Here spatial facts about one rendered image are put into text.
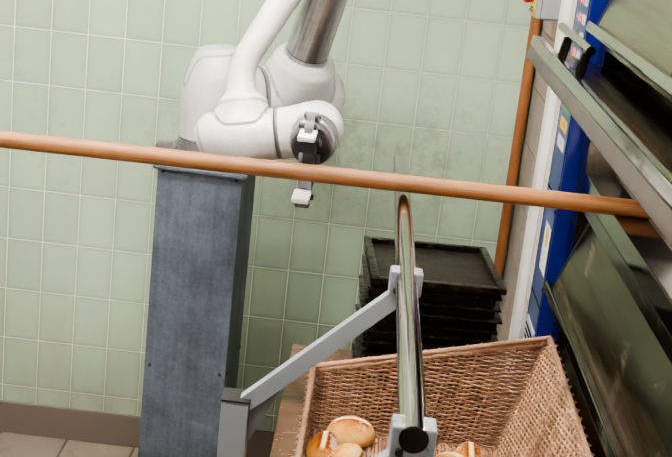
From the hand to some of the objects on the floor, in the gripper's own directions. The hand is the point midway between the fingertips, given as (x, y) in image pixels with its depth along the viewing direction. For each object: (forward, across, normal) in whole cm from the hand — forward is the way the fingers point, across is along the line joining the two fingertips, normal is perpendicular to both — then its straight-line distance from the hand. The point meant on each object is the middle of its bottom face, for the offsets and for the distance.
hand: (303, 168), depth 204 cm
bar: (+32, +120, -5) cm, 124 cm away
